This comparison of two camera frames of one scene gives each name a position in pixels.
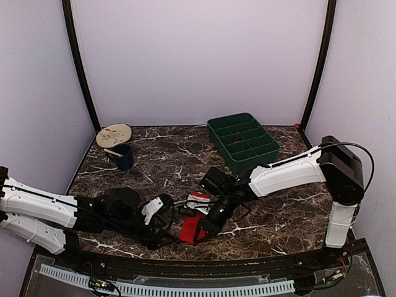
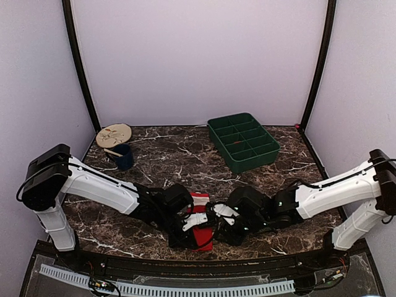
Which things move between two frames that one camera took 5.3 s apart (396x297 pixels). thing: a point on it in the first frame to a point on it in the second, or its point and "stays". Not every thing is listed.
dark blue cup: [125, 161] stays
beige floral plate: [113, 134] stays
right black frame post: [324, 62] stays
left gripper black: [145, 240] to [184, 241]
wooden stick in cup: [112, 152] stays
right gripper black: [212, 227] to [232, 239]
